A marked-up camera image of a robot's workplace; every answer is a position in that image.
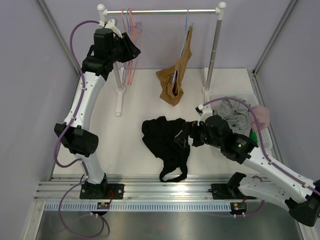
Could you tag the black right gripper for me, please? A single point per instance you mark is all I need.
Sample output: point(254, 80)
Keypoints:
point(181, 138)

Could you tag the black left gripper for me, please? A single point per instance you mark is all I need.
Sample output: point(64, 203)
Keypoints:
point(131, 51)

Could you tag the black tank top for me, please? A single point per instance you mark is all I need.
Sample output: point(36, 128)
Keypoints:
point(158, 136)

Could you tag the pink hanger with clothes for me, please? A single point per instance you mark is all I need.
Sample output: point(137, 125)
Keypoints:
point(131, 66)

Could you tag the grey tank top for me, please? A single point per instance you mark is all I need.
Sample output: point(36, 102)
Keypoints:
point(236, 114)

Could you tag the green tank top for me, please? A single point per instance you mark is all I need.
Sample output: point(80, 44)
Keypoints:
point(253, 136)

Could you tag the pink tank top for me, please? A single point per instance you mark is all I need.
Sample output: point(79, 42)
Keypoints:
point(262, 115)

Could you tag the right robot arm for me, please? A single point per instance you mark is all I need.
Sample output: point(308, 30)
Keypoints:
point(298, 195)

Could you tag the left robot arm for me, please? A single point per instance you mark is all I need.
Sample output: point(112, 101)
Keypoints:
point(74, 133)

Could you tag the brown tank top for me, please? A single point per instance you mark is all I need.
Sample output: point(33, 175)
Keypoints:
point(171, 78)

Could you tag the white plastic basket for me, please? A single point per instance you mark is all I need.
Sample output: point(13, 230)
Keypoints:
point(248, 99)

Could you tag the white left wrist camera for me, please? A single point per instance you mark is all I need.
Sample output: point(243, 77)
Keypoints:
point(110, 24)

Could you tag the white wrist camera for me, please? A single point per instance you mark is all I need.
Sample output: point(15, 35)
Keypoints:
point(110, 24)
point(204, 112)

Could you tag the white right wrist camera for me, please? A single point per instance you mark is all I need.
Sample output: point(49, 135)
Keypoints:
point(204, 112)

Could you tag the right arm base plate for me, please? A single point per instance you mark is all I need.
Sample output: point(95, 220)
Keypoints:
point(223, 191)

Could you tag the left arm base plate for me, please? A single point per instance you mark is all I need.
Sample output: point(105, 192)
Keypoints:
point(114, 191)

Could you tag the white slotted cable duct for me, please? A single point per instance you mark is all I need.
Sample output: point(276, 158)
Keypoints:
point(140, 206)

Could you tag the aluminium front rail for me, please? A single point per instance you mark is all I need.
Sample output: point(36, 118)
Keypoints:
point(138, 188)

